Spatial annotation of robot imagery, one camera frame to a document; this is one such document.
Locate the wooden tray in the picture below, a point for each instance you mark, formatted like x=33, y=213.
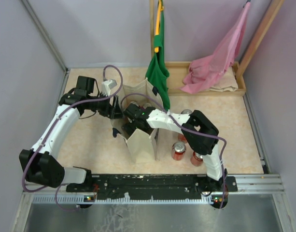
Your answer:
x=179, y=69

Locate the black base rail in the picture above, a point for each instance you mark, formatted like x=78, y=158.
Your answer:
x=155, y=187

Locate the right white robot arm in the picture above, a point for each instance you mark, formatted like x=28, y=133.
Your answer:
x=200, y=133

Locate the green hanging shirt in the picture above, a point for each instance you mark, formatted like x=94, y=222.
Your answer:
x=157, y=72

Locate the cream canvas tote bag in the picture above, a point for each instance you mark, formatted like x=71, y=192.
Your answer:
x=142, y=146

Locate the pink hanging cloth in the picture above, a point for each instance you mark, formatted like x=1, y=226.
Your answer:
x=206, y=72

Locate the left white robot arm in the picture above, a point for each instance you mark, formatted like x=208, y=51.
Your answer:
x=39, y=164

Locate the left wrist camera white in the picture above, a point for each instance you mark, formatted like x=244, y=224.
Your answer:
x=107, y=86

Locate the purple soda can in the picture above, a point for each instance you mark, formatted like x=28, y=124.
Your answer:
x=146, y=105
x=186, y=111

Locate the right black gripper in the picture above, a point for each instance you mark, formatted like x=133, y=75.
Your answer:
x=129, y=126

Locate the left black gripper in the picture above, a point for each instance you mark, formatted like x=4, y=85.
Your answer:
x=114, y=112

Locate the beige folded cloth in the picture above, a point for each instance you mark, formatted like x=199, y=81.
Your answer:
x=226, y=83

